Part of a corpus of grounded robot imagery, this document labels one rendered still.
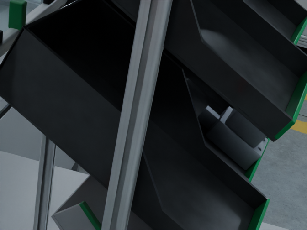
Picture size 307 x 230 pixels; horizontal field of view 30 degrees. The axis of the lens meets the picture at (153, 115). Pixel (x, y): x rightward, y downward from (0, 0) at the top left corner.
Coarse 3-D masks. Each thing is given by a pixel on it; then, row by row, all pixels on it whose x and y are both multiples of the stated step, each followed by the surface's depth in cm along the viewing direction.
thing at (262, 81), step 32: (128, 0) 43; (192, 0) 51; (224, 0) 53; (192, 32) 42; (224, 32) 51; (256, 32) 53; (192, 64) 43; (224, 64) 42; (256, 64) 50; (288, 64) 53; (224, 96) 43; (256, 96) 42; (288, 96) 49; (288, 128) 42
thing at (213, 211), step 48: (96, 0) 58; (48, 48) 47; (96, 48) 60; (0, 96) 51; (48, 96) 49; (96, 96) 47; (96, 144) 50; (144, 144) 58; (192, 144) 61; (144, 192) 50; (192, 192) 57; (240, 192) 61
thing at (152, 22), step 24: (144, 0) 39; (168, 0) 39; (144, 24) 40; (144, 48) 41; (144, 72) 42; (144, 96) 42; (120, 120) 44; (144, 120) 43; (48, 144) 86; (120, 144) 45; (48, 168) 89; (120, 168) 46; (48, 192) 91; (120, 192) 48; (48, 216) 95; (120, 216) 48
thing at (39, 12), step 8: (56, 0) 71; (64, 0) 75; (40, 8) 68; (48, 8) 69; (56, 8) 72; (32, 16) 65; (40, 16) 67; (8, 32) 60; (16, 32) 61; (8, 40) 59; (0, 48) 58; (8, 48) 60; (0, 56) 58
